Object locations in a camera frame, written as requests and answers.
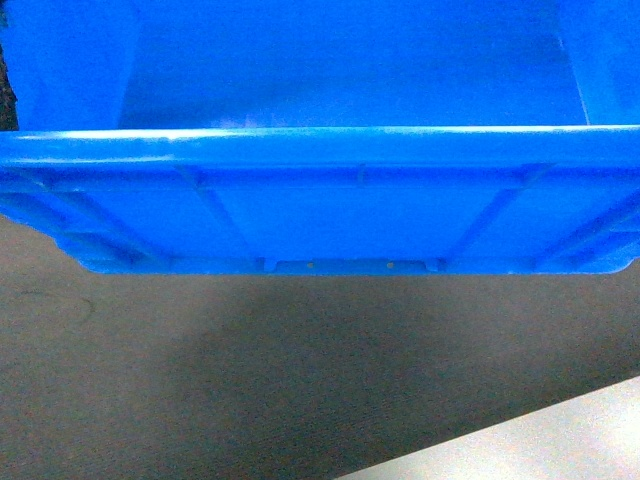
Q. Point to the dark gripper finger at crate edge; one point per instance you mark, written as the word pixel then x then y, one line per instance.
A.
pixel 8 100

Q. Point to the large blue plastic crate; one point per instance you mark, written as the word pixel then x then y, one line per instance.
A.
pixel 326 137

